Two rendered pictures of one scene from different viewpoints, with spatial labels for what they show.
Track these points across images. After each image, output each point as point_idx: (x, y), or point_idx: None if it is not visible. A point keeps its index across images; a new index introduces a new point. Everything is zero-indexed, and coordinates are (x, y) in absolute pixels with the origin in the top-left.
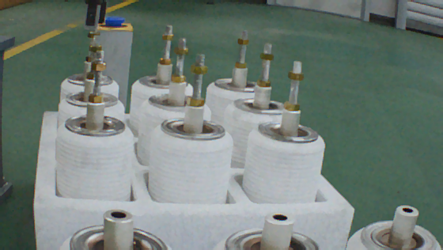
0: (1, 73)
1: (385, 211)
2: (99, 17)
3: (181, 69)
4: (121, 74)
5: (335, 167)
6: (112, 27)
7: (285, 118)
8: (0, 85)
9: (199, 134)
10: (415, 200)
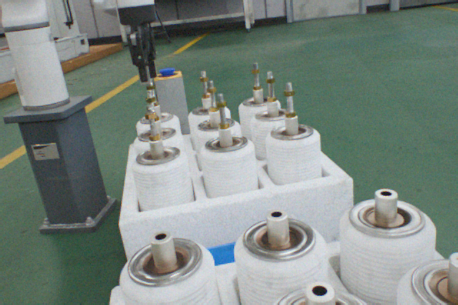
0: (87, 124)
1: (391, 165)
2: (152, 73)
3: (214, 102)
4: (182, 107)
5: (344, 135)
6: (167, 76)
7: (287, 123)
8: (89, 132)
9: (230, 147)
10: (418, 152)
